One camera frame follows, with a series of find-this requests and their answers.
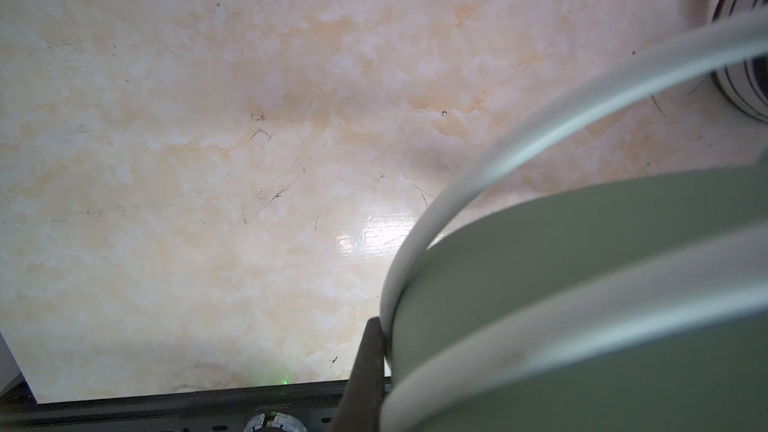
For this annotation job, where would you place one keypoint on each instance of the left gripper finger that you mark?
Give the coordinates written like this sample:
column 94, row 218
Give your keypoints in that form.
column 361, row 403

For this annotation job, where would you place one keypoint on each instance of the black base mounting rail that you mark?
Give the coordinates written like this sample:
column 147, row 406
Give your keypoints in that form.
column 297, row 407

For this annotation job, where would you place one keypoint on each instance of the mint green headphones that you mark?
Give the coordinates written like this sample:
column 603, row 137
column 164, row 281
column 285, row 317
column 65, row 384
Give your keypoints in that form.
column 638, row 305

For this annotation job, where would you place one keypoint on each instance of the white black headphones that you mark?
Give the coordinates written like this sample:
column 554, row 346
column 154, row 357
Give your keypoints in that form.
column 743, row 84

